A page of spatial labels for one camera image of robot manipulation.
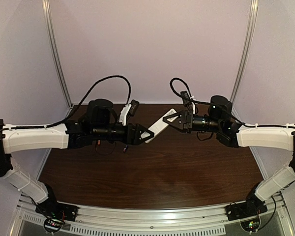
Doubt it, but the black camera cable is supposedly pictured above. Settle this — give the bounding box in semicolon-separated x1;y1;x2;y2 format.
49;75;133;128
169;77;212;105

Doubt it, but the front aluminium rail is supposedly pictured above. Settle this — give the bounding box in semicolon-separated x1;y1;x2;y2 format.
14;191;292;236

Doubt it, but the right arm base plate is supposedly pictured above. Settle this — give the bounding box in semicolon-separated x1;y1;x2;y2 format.
224;202;267;221

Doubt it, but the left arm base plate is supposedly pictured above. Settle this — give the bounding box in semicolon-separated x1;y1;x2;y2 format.
35;202;78;222

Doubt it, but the white remote control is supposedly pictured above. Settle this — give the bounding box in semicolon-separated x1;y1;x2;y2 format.
145;108;177;144

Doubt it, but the left black camera cable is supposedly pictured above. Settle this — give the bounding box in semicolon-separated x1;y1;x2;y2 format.
49;75;133;128

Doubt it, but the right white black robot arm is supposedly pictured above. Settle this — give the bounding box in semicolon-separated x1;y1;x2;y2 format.
163;92;295;213

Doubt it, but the right aluminium frame post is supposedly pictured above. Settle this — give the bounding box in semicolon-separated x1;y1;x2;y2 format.
230;0;259;104

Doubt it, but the left aluminium frame post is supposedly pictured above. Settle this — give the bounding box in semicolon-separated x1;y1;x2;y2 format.
42;0;72;108

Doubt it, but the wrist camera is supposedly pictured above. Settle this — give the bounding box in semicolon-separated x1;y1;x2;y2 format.
118;99;140;126
180;91;196;115

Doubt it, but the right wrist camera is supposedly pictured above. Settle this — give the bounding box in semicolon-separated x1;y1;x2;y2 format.
180;91;196;115

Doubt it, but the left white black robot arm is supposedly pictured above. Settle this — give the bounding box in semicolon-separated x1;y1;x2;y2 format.
0;99;154;217

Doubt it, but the right black camera cable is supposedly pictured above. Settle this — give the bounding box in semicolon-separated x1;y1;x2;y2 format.
169;77;212;105

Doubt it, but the aluminium frame post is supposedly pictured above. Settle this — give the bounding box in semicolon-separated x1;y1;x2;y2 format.
42;0;72;108
230;0;259;104

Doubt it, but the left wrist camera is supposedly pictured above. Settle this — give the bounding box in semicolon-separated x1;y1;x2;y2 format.
118;99;140;126

